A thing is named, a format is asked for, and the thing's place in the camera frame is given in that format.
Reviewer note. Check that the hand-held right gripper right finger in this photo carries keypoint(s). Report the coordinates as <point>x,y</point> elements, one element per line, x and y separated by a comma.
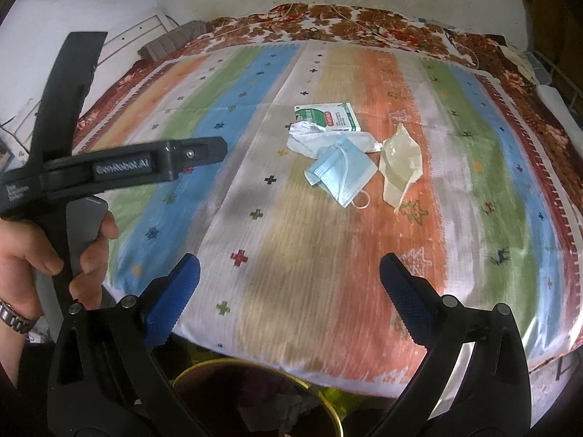
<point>407,302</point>

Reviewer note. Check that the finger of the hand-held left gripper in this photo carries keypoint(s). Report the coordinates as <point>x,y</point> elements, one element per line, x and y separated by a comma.
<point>200,152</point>

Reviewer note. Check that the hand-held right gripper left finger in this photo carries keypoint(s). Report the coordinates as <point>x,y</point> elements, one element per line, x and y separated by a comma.
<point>173,300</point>

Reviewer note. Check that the white wrapper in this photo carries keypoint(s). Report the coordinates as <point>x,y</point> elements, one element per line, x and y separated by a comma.
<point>305,139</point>

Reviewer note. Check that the dark bin with gold rim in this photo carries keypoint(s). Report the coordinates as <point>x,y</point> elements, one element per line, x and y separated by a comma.
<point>255,400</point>

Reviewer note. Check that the white green box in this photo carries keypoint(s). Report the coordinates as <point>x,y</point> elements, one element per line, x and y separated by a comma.
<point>328,116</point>

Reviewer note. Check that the beige plastic wrapper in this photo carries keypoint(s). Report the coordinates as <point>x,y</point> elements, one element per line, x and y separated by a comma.
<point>398,164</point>

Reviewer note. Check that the blue face mask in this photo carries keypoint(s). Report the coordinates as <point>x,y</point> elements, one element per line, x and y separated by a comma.
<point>341,173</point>

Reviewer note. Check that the person's left forearm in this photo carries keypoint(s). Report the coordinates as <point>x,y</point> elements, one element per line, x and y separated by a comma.
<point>11,348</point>

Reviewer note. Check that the person's left hand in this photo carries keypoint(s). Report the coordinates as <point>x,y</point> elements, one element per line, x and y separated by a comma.
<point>27,246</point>

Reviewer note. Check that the grey rolled cloth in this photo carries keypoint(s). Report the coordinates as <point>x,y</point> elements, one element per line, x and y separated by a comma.
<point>175,41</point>

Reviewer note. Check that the green floral cloth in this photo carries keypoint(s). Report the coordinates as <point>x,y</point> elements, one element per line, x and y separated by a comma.
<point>341,400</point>

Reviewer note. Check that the striped colourful mat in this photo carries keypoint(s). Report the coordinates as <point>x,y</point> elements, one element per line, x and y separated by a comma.
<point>291,255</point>

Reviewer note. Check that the white bed headboard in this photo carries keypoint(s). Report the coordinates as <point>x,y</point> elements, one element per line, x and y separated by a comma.
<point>136,36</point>

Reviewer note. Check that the metal wristwatch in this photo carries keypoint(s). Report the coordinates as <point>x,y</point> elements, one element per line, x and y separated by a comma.
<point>18,318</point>

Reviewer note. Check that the brown floral blanket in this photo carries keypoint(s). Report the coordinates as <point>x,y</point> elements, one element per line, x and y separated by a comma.
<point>364,20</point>

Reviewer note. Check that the cream folded cloth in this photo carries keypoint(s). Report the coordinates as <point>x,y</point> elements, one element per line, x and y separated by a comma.
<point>514,61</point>

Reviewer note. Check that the mustard brown hanging garment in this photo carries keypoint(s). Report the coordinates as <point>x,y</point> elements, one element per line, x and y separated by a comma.
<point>553,0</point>

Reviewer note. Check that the metal bed rail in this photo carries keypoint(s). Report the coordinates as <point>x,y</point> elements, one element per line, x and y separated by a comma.
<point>558,66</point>

